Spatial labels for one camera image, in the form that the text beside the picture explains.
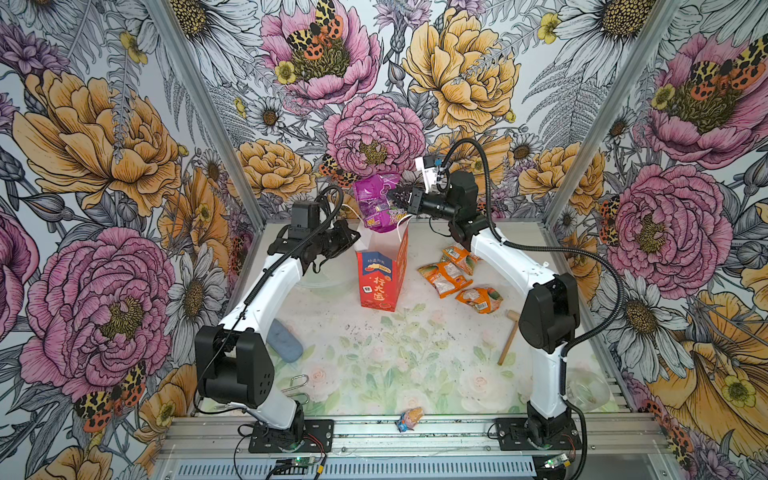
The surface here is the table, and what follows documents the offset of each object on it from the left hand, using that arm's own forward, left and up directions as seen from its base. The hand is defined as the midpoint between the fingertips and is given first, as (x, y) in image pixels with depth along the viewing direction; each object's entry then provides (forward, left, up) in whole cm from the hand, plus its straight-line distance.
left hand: (361, 242), depth 83 cm
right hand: (+5, -8, +10) cm, 14 cm away
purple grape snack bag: (+2, -5, +10) cm, 11 cm away
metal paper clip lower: (-32, +17, -25) cm, 43 cm away
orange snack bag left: (+3, -27, -22) cm, 34 cm away
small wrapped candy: (-39, -12, -22) cm, 46 cm away
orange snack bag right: (-9, -36, -16) cm, 40 cm away
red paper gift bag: (-6, -5, -1) cm, 8 cm away
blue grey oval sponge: (-19, +23, -22) cm, 37 cm away
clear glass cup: (-31, -60, -23) cm, 72 cm away
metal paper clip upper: (-30, +18, -25) cm, 43 cm away
